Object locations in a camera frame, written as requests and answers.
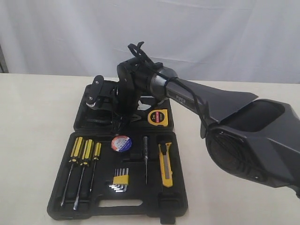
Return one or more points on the white backdrop curtain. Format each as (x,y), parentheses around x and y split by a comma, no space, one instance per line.
(213,40)

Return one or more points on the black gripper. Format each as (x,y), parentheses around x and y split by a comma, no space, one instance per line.
(124,103)

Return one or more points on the orange black handled pliers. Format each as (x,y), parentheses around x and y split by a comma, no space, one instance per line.
(108,121)

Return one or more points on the small yellow black screwdriver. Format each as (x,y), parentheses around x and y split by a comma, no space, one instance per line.
(96,156)

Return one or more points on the yellow tape measure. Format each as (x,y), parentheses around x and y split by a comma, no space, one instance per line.
(158,117)

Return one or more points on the clear handle tester screwdriver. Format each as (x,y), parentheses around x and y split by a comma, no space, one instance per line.
(146,156)

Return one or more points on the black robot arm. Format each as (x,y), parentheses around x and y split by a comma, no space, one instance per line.
(248,137)

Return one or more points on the large yellow black screwdriver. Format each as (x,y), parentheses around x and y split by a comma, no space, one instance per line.
(74,159)

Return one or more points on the silver adjustable wrench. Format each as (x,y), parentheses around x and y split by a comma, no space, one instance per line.
(142,106)

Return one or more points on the hex key set yellow holder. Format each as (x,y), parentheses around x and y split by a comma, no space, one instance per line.
(120,180)

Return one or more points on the middle yellow black screwdriver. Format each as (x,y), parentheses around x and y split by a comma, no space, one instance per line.
(85,162)

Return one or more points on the yellow utility knife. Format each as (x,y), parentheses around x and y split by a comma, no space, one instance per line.
(165,164)

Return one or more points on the black plastic tool case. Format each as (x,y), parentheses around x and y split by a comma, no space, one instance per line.
(134,172)

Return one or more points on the black electrical tape roll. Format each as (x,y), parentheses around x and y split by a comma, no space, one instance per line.
(121,143)

